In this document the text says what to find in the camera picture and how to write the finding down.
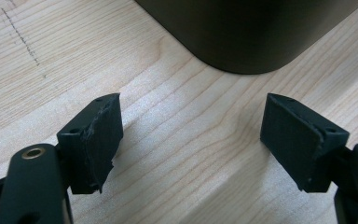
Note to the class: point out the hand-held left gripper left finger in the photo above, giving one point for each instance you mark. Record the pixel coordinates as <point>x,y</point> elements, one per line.
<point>101,140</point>

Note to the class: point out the dark brown compartment tray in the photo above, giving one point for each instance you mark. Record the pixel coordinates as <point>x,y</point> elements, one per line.
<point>248,34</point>

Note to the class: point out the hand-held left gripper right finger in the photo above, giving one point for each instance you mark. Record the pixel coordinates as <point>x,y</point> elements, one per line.
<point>292,140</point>

